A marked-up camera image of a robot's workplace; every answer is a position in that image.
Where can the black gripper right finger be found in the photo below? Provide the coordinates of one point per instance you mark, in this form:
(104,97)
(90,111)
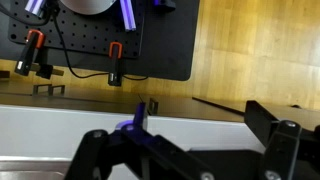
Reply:
(283,150)

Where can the orange black clamp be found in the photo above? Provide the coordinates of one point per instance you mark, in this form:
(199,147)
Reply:
(28,53)
(115,63)

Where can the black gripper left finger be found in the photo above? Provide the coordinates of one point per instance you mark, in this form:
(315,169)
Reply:
(100,156)

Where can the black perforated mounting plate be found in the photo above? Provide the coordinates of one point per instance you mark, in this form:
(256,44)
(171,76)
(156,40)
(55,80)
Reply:
(90,33)

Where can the purple aluminium bar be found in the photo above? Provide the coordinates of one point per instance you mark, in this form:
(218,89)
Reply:
(34,6)
(127,16)

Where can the black pegboard panel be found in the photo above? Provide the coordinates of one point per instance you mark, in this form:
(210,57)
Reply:
(170,43)

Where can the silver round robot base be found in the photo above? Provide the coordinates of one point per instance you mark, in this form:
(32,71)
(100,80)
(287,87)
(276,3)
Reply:
(88,6)

